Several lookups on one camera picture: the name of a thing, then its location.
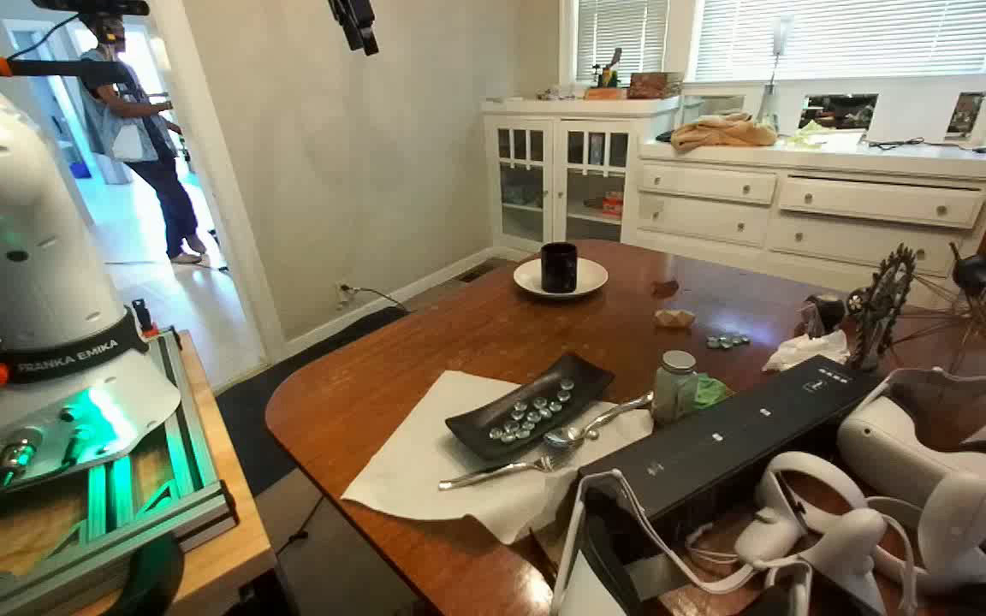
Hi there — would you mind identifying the silver spoon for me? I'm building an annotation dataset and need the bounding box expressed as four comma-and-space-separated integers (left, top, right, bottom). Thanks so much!
536, 389, 657, 459

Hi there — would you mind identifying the small green packet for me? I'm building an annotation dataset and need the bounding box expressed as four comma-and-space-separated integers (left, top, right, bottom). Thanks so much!
691, 373, 735, 414

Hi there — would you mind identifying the small photo frame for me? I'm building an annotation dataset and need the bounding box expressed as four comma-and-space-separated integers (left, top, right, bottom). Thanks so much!
944, 90, 986, 144

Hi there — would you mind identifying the black object on chair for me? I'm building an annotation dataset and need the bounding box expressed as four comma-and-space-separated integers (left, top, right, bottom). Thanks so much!
948, 238, 986, 300

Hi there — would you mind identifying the small glass jar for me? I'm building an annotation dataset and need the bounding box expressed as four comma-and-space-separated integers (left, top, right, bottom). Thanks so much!
647, 344, 706, 431

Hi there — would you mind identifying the bread loaf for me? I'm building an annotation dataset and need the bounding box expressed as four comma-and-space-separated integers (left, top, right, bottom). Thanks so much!
672, 111, 780, 155

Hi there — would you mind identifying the white cloth napkin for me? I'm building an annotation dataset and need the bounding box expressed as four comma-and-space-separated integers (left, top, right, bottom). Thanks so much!
339, 366, 657, 547

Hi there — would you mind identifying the white dresser with drawers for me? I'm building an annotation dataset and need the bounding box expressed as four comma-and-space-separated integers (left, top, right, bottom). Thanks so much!
622, 141, 986, 305

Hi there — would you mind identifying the narrow white window blind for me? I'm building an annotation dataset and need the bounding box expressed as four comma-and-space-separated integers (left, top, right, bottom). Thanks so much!
575, 0, 672, 84

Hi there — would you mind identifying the long black box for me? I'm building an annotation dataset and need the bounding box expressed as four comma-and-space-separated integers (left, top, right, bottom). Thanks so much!
575, 351, 887, 595

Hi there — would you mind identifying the white VR controller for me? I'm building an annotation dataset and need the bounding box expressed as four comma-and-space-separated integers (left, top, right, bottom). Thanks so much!
733, 448, 897, 576

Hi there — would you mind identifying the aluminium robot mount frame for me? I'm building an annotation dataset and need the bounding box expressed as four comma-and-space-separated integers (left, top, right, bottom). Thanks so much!
0, 328, 234, 616

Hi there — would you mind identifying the ornate metal stand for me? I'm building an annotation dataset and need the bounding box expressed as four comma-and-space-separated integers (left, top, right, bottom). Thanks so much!
844, 244, 917, 370

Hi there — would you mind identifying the small dark object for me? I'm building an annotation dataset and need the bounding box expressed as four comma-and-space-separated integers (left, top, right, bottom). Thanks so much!
796, 289, 849, 340

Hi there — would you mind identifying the white VR headset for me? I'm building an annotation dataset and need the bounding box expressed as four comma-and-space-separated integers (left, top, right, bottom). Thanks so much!
834, 366, 986, 555

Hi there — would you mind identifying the wide white window blind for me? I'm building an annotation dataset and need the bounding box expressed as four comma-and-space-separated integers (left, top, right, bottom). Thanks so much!
691, 0, 986, 82

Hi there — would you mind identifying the crumpled white tissue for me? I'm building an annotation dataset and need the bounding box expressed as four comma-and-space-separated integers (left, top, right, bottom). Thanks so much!
760, 328, 857, 377

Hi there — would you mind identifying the brown box on cabinet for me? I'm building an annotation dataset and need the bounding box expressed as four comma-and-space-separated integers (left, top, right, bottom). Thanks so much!
622, 69, 673, 101

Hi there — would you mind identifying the dark rug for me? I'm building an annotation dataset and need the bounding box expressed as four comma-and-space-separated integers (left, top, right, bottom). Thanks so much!
216, 305, 412, 500

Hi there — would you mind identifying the person in dark trousers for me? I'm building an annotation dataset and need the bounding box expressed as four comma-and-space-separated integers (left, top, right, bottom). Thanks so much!
75, 10, 212, 268

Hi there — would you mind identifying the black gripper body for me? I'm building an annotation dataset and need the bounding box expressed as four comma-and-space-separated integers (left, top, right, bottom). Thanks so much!
324, 0, 381, 42

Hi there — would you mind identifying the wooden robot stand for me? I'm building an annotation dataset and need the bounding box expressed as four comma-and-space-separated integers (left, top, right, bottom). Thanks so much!
57, 336, 279, 616

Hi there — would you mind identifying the white round plate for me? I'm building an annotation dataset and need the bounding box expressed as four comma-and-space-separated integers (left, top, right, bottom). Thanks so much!
509, 252, 613, 305

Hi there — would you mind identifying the black mug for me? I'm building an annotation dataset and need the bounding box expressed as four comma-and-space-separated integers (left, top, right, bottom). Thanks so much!
536, 238, 581, 295

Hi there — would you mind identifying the white cable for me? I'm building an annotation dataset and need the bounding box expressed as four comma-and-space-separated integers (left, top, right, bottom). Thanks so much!
548, 465, 770, 616

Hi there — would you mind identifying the small brown object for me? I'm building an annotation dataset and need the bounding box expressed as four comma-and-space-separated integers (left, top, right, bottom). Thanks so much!
653, 305, 698, 336

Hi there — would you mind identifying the black rectangular plate with pebbles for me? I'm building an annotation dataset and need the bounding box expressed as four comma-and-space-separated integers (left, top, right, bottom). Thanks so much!
442, 349, 621, 465

